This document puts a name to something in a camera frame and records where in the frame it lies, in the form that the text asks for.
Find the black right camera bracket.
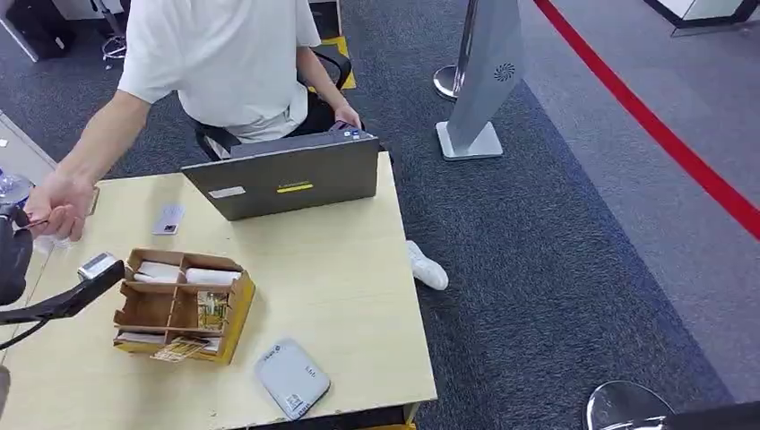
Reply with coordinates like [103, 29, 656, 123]
[661, 401, 760, 430]

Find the grey laptop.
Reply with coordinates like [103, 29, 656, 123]
[180, 129, 381, 222]

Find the wooden card box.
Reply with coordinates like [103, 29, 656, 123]
[112, 247, 256, 366]

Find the grey side table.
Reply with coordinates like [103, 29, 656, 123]
[0, 112, 57, 186]

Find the chrome chair base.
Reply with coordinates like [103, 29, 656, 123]
[93, 0, 129, 63]

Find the chrome stanchion base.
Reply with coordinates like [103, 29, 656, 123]
[584, 381, 676, 430]

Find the white crumpled tissue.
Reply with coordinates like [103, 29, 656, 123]
[32, 234, 73, 256]

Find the gold patterned card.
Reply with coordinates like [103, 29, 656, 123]
[150, 337, 209, 363]
[196, 290, 229, 332]

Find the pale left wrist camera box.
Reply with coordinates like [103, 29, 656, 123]
[77, 252, 118, 282]

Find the person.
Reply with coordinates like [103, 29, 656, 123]
[23, 0, 365, 242]

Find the person's hand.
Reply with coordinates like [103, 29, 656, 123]
[23, 168, 96, 242]
[333, 103, 363, 131]

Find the black cable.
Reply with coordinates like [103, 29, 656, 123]
[0, 319, 50, 351]

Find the clear plastic bottle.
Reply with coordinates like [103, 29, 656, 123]
[0, 168, 35, 210]

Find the grey card reader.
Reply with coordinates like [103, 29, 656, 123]
[255, 338, 332, 421]

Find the white card stack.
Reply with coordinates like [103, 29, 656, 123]
[133, 261, 182, 284]
[185, 268, 243, 288]
[117, 331, 164, 346]

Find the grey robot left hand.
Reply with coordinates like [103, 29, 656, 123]
[0, 204, 34, 306]

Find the person's right hand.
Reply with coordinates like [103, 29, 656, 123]
[23, 168, 96, 242]

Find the chrome stanchion post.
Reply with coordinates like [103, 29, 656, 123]
[432, 0, 479, 101]

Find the person's white shoe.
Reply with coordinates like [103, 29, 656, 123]
[406, 240, 449, 292]

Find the black camera bracket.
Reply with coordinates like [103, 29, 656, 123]
[661, 401, 760, 430]
[0, 259, 127, 326]

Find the red floor tape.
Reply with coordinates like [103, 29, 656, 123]
[532, 0, 760, 242]

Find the grey standing sign panel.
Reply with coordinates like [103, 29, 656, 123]
[436, 0, 527, 162]

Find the white and black platform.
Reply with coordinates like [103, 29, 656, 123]
[643, 0, 760, 38]

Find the black left camera bracket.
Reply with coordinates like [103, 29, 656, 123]
[0, 259, 127, 326]

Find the person's left hand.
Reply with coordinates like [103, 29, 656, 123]
[333, 103, 363, 131]

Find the white card with dark chip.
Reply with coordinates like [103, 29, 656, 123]
[151, 204, 186, 237]

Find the pale wooden desk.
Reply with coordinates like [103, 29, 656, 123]
[0, 151, 439, 430]

